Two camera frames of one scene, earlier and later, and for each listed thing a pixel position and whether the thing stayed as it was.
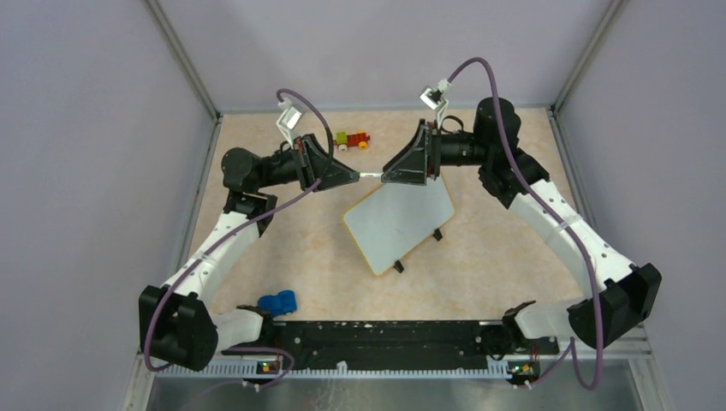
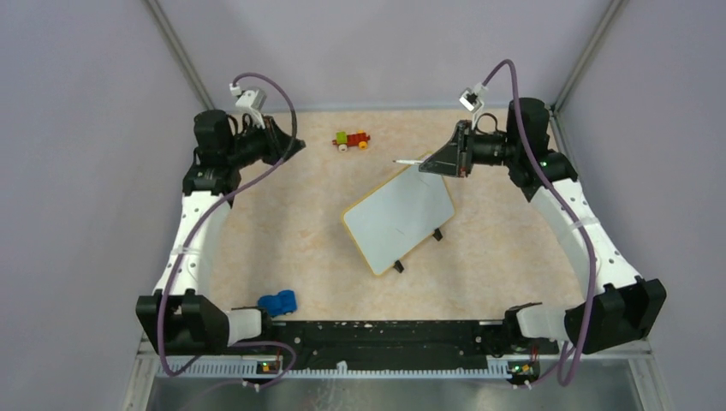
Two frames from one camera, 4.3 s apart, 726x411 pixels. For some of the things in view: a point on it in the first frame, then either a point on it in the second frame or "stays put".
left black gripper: (328, 170) to (277, 142)
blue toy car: (278, 305) stays put
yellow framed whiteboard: (395, 217) stays put
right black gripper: (419, 159) to (453, 159)
